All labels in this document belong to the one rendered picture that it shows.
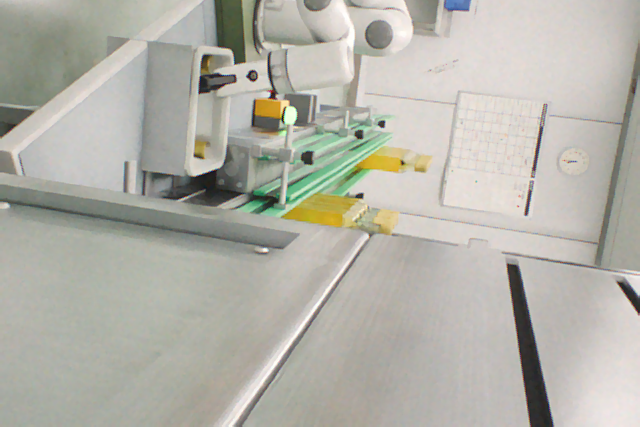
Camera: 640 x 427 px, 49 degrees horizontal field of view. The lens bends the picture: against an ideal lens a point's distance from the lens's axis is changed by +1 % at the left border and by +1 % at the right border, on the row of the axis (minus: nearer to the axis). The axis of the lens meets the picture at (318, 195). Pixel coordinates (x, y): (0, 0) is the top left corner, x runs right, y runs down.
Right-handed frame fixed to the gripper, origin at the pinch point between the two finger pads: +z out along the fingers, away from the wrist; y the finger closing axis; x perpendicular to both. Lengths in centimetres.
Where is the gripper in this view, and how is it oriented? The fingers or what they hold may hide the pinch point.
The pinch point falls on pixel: (195, 85)
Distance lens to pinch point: 128.5
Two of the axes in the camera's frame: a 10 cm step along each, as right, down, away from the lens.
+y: 2.3, -1.9, 9.6
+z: -9.6, 1.0, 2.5
